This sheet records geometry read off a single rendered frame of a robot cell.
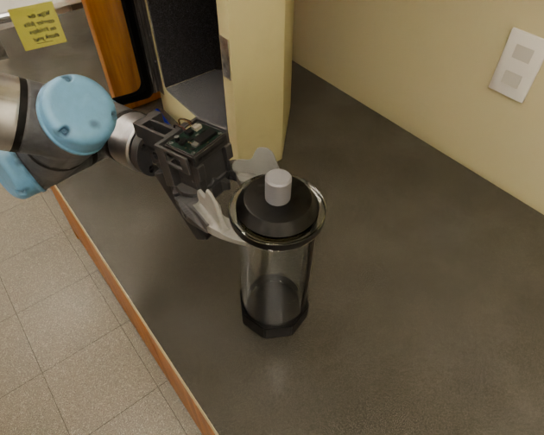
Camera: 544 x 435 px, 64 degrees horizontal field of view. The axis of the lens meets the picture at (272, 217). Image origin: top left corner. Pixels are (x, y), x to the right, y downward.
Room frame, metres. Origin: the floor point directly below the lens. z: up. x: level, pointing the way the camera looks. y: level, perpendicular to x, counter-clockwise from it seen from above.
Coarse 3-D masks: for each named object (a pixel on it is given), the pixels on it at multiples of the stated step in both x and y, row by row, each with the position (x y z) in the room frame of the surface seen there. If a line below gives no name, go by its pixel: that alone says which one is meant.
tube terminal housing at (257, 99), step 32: (224, 0) 0.65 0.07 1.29; (256, 0) 0.68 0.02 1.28; (288, 0) 0.78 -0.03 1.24; (224, 32) 0.66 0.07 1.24; (256, 32) 0.68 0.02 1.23; (288, 32) 0.80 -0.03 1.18; (256, 64) 0.68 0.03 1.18; (288, 64) 0.82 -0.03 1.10; (256, 96) 0.68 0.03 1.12; (288, 96) 0.85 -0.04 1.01; (256, 128) 0.68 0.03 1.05
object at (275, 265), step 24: (264, 240) 0.28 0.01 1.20; (288, 240) 0.28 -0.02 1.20; (312, 240) 0.29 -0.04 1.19; (240, 264) 0.32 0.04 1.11; (264, 264) 0.29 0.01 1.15; (288, 264) 0.29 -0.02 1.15; (264, 288) 0.29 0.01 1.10; (288, 288) 0.29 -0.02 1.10; (264, 312) 0.29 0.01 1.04; (288, 312) 0.29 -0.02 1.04
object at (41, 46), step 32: (0, 0) 0.77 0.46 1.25; (32, 0) 0.80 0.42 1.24; (64, 0) 0.82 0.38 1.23; (96, 0) 0.85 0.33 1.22; (0, 32) 0.76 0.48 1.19; (32, 32) 0.79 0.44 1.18; (64, 32) 0.81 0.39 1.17; (96, 32) 0.84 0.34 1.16; (128, 32) 0.87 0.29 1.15; (0, 64) 0.75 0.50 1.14; (32, 64) 0.78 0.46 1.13; (64, 64) 0.80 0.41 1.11; (96, 64) 0.83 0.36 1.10; (128, 64) 0.86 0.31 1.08
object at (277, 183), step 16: (272, 176) 0.33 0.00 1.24; (288, 176) 0.33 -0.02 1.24; (240, 192) 0.35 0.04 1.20; (256, 192) 0.34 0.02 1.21; (272, 192) 0.32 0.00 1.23; (288, 192) 0.32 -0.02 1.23; (304, 192) 0.34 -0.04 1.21; (240, 208) 0.32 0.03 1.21; (256, 208) 0.32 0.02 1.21; (272, 208) 0.32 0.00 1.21; (288, 208) 0.32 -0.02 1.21; (304, 208) 0.32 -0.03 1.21; (256, 224) 0.30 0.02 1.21; (272, 224) 0.30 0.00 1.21; (288, 224) 0.30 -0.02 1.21; (304, 224) 0.30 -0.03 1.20
